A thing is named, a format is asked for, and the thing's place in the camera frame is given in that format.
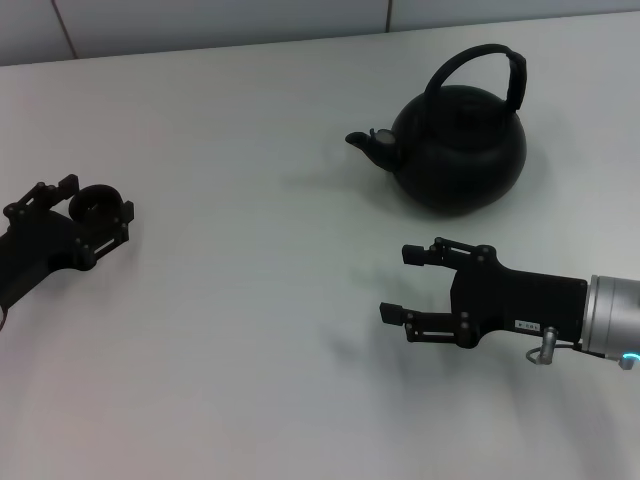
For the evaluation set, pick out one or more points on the small black teacup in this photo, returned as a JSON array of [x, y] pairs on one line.
[[97, 197]]

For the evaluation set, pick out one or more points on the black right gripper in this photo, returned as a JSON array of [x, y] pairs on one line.
[[515, 300]]

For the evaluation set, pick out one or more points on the silver right wrist connector plug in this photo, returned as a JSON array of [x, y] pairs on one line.
[[545, 342]]

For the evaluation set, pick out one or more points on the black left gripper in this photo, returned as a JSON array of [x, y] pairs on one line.
[[40, 245]]

